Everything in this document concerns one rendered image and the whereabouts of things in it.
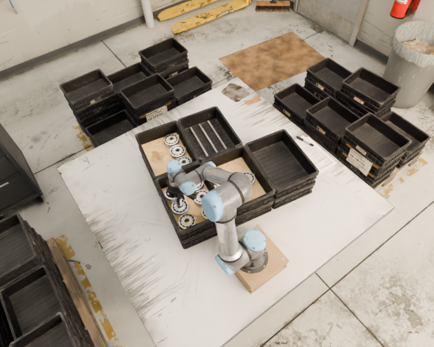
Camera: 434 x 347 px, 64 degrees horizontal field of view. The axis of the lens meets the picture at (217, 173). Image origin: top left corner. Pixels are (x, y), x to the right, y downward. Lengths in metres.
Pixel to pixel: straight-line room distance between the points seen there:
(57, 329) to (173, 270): 0.76
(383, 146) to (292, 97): 1.03
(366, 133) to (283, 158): 0.97
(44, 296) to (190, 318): 1.05
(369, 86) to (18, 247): 3.08
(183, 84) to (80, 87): 0.96
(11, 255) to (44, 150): 1.45
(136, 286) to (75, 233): 1.24
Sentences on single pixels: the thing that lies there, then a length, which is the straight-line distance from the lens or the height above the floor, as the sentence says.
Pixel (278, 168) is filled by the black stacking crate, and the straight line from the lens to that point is 2.24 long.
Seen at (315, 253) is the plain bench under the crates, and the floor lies 0.70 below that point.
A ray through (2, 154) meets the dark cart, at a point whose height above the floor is 0.69.
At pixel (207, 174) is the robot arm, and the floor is 1.22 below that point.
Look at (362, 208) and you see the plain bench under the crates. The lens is 2.35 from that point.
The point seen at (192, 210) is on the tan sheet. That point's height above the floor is 0.83.
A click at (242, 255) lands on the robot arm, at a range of 1.72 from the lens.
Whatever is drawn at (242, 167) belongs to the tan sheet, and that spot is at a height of 0.83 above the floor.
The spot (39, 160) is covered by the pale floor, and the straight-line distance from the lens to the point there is 3.81.
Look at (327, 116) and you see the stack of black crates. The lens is 3.27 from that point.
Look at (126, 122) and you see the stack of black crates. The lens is 3.42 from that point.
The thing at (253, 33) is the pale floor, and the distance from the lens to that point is 4.91.
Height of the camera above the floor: 2.60
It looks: 54 degrees down
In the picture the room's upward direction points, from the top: 3 degrees counter-clockwise
